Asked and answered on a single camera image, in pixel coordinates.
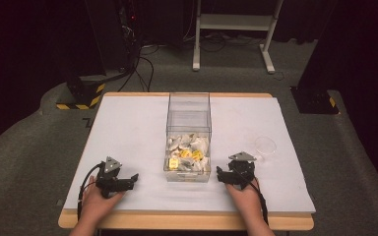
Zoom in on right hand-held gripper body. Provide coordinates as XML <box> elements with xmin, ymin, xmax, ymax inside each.
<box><xmin>223</xmin><ymin>150</ymin><xmax>257</xmax><ymax>191</ymax></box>

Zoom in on black equipment rack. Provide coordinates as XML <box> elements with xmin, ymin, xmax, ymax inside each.
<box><xmin>116</xmin><ymin>0</ymin><xmax>143</xmax><ymax>72</ymax></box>

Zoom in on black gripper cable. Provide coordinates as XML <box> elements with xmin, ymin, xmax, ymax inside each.
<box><xmin>234</xmin><ymin>168</ymin><xmax>270</xmax><ymax>227</ymax></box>
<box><xmin>76</xmin><ymin>163</ymin><xmax>103</xmax><ymax>221</ymax></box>

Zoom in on black floor cables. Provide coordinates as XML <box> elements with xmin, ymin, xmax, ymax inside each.
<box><xmin>117</xmin><ymin>42</ymin><xmax>156</xmax><ymax>93</ymax></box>

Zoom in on pile of wrapped candies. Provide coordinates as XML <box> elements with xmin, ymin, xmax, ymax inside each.
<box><xmin>165</xmin><ymin>132</ymin><xmax>211</xmax><ymax>173</ymax></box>

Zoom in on white table mat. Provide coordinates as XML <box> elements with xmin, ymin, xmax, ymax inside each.
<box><xmin>63</xmin><ymin>94</ymin><xmax>317</xmax><ymax>214</ymax></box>

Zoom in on person's right hand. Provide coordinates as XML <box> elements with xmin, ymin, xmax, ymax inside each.
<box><xmin>225</xmin><ymin>178</ymin><xmax>264</xmax><ymax>225</ymax></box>

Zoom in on person's left hand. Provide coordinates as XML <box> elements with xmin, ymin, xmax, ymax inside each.
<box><xmin>80</xmin><ymin>176</ymin><xmax>126</xmax><ymax>228</ymax></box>

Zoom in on white metal stand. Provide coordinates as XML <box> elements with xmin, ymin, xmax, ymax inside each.
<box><xmin>192</xmin><ymin>0</ymin><xmax>285</xmax><ymax>75</ymax></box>

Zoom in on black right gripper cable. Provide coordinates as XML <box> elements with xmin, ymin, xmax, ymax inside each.
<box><xmin>234</xmin><ymin>168</ymin><xmax>270</xmax><ymax>227</ymax></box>

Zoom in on wooden table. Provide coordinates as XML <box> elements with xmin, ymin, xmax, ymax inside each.
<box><xmin>57</xmin><ymin>91</ymin><xmax>315</xmax><ymax>232</ymax></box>

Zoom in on clear plastic box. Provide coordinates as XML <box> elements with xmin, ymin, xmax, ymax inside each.
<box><xmin>162</xmin><ymin>91</ymin><xmax>213</xmax><ymax>184</ymax></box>

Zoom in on black stand with striped base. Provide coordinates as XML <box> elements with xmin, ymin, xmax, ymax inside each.
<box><xmin>55</xmin><ymin>19</ymin><xmax>107</xmax><ymax>111</ymax></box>

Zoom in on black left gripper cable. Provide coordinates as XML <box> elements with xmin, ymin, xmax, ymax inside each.
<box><xmin>76</xmin><ymin>163</ymin><xmax>103</xmax><ymax>221</ymax></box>

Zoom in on black stand base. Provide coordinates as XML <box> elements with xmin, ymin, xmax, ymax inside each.
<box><xmin>289</xmin><ymin>86</ymin><xmax>340</xmax><ymax>115</ymax></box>

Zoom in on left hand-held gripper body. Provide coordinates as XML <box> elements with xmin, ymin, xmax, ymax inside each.
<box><xmin>94</xmin><ymin>155</ymin><xmax>136</xmax><ymax>200</ymax></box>

